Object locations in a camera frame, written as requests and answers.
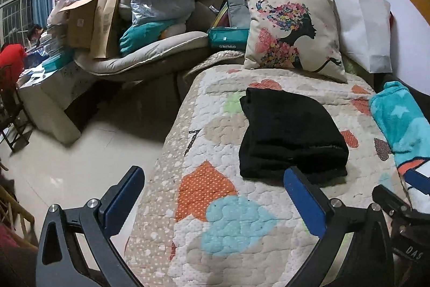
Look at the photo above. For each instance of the brown cardboard box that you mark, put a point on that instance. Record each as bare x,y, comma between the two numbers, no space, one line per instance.
80,20

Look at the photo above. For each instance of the cloth covered table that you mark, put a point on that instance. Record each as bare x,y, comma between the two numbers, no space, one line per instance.
48,92

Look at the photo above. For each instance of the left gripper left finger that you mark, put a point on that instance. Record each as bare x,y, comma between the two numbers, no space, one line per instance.
76,248

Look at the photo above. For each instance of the teal tissue pack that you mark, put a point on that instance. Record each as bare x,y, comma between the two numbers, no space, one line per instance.
228,38

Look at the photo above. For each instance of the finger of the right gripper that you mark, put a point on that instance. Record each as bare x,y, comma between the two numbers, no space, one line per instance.
418,181
392,205

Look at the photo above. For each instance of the beige padded recliner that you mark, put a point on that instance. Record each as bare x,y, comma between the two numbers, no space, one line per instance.
170,55

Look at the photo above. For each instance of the black folding chair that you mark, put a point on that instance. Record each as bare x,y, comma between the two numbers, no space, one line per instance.
14,117

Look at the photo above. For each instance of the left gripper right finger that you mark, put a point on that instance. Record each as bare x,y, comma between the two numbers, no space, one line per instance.
369,259

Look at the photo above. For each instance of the wooden chair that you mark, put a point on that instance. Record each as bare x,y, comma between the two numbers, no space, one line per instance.
18,220

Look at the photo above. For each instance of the black pants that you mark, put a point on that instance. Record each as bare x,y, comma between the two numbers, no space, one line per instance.
290,130

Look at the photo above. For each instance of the teal plush glove toy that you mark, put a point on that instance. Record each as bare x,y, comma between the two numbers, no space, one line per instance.
142,35

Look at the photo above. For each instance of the person in red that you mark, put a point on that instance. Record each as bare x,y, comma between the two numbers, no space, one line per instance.
13,55

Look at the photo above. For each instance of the turquoise star blanket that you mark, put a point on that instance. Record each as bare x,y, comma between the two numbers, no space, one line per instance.
403,124

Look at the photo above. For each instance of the brown paper bag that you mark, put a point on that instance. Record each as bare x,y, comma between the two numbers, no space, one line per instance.
104,44

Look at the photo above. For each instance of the grey fabric bag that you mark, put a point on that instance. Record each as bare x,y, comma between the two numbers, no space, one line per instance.
238,13

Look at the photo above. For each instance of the floral woman print cushion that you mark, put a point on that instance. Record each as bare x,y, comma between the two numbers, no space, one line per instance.
300,34

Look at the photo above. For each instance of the pink cushion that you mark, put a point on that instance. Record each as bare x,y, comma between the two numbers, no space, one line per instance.
6,238

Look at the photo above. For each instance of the white pillow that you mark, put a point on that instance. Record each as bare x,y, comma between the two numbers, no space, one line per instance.
365,33

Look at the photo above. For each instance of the heart pattern quilt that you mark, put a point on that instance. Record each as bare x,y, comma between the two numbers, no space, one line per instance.
200,223

